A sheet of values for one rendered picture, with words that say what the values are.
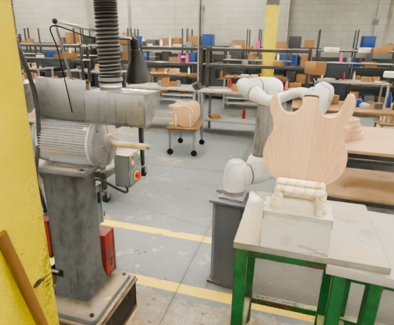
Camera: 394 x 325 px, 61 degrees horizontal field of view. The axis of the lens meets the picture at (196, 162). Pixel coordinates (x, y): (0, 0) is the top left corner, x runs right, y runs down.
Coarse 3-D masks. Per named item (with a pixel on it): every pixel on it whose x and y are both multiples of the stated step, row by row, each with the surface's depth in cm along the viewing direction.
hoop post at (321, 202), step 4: (324, 196) 129; (320, 200) 130; (324, 200) 130; (320, 204) 130; (324, 204) 130; (316, 208) 133; (320, 208) 131; (324, 208) 131; (316, 212) 133; (320, 212) 131; (316, 216) 133; (320, 216) 132
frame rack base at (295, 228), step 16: (288, 208) 139; (304, 208) 140; (272, 224) 138; (288, 224) 136; (304, 224) 134; (320, 224) 132; (272, 240) 140; (288, 240) 138; (304, 240) 136; (320, 240) 134; (320, 256) 136
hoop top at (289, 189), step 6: (276, 186) 134; (282, 186) 134; (288, 186) 133; (294, 186) 133; (282, 192) 134; (288, 192) 133; (294, 192) 132; (300, 192) 131; (306, 192) 131; (312, 192) 130; (318, 192) 130; (324, 192) 129
